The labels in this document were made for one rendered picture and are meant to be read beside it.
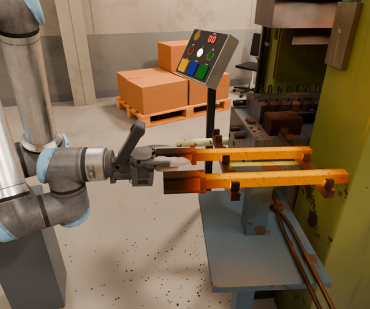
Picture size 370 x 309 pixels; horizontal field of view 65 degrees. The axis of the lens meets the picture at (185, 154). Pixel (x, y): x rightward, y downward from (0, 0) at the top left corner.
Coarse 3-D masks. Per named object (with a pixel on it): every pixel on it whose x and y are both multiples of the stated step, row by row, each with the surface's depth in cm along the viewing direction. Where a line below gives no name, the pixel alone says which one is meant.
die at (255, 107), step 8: (248, 96) 130; (248, 104) 131; (256, 104) 120; (264, 104) 115; (272, 104) 115; (288, 104) 115; (296, 104) 115; (304, 104) 116; (256, 112) 120; (256, 120) 121; (304, 120) 119; (312, 120) 119
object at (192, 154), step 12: (156, 156) 75; (168, 156) 75; (180, 156) 75; (192, 156) 73; (204, 156) 75; (216, 156) 75; (240, 156) 75; (252, 156) 75; (264, 156) 76; (276, 156) 76; (288, 156) 76; (300, 156) 76
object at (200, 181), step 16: (176, 176) 63; (192, 176) 63; (208, 176) 65; (224, 176) 65; (240, 176) 65; (256, 176) 65; (272, 176) 65; (288, 176) 65; (304, 176) 65; (320, 176) 65; (336, 176) 65; (176, 192) 65; (192, 192) 65
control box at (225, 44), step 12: (192, 36) 173; (204, 36) 164; (216, 36) 155; (228, 36) 148; (204, 48) 161; (216, 48) 153; (228, 48) 151; (180, 60) 177; (192, 60) 167; (204, 60) 159; (216, 60) 151; (228, 60) 154; (180, 72) 174; (216, 72) 153; (204, 84) 154; (216, 84) 157
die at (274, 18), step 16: (272, 0) 99; (288, 0) 97; (304, 0) 98; (320, 0) 98; (336, 0) 98; (256, 16) 115; (272, 16) 100; (288, 16) 99; (304, 16) 100; (320, 16) 100
